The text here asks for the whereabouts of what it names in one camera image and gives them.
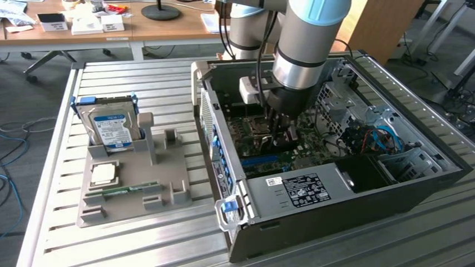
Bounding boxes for stack of papers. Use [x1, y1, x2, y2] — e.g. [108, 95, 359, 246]
[200, 12, 232, 34]

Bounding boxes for red small item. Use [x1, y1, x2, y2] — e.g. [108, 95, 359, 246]
[107, 3, 129, 15]

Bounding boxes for blue expansion slot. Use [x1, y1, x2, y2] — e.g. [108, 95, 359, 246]
[240, 155, 280, 168]

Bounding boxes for grey parts rack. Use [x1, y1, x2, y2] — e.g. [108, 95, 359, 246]
[75, 111, 195, 229]

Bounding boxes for CPU socket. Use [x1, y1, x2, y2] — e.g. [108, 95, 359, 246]
[243, 116, 276, 137]

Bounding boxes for green RAM stick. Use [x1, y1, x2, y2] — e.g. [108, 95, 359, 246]
[99, 181, 159, 196]

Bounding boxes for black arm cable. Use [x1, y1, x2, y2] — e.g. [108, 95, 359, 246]
[255, 11, 277, 108]

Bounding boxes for open black PC case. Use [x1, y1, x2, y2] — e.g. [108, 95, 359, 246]
[189, 50, 475, 264]

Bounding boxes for hard disk blue label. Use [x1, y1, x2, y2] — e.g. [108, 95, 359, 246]
[69, 93, 144, 153]

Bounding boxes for black and white box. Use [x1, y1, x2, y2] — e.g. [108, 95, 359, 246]
[36, 13, 69, 32]

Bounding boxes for green motherboard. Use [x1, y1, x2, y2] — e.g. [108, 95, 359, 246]
[219, 110, 344, 179]

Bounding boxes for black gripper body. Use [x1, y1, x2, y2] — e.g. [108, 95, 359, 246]
[267, 85, 318, 118]

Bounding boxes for wooden desk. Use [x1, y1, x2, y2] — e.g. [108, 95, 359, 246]
[0, 0, 233, 61]

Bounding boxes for silver CPU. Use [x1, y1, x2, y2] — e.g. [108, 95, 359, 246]
[89, 164, 120, 186]

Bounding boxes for small white box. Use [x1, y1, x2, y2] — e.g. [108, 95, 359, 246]
[100, 14, 124, 33]

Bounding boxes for black round lamp base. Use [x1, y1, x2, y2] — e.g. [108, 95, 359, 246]
[140, 0, 183, 21]

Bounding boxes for grey floor cable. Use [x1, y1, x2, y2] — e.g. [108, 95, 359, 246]
[0, 116, 57, 135]

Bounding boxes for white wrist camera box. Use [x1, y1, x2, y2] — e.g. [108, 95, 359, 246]
[239, 76, 276, 105]

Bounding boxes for wooden cabinet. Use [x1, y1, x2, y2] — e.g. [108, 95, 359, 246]
[332, 0, 424, 65]

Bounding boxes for flat white box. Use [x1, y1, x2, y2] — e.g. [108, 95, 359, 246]
[69, 16, 104, 36]

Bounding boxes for red wire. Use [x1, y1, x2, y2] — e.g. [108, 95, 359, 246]
[362, 128, 383, 152]

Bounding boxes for grey power supply unit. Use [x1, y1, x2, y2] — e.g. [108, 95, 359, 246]
[236, 162, 358, 221]

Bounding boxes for blue wire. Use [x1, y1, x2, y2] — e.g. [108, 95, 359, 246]
[374, 125, 406, 154]

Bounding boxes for plastic bag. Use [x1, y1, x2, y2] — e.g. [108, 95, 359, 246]
[0, 0, 29, 26]

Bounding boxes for blue floor cable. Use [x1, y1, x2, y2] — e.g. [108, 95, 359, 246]
[0, 132, 29, 240]

